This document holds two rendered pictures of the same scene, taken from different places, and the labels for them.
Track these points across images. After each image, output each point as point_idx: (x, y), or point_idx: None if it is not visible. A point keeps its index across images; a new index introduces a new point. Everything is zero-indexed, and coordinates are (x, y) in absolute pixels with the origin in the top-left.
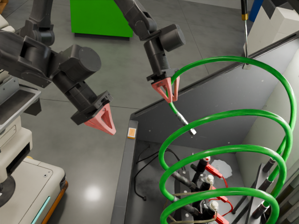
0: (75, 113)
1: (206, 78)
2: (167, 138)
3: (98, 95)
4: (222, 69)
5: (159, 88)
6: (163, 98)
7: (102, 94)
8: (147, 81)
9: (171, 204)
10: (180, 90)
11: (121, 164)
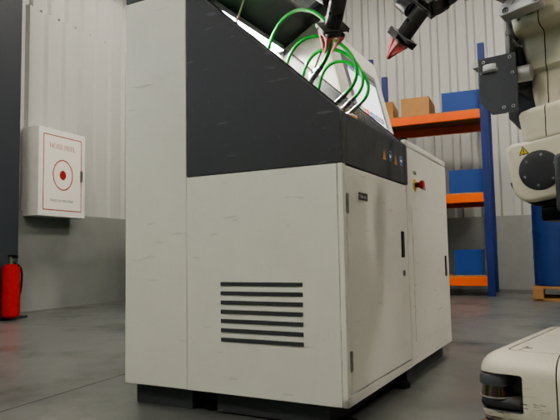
0: (413, 42)
1: (263, 44)
2: (354, 57)
3: (397, 31)
4: (247, 33)
5: (337, 40)
6: (301, 77)
7: (394, 27)
8: (348, 32)
9: (366, 76)
10: (286, 62)
11: (372, 128)
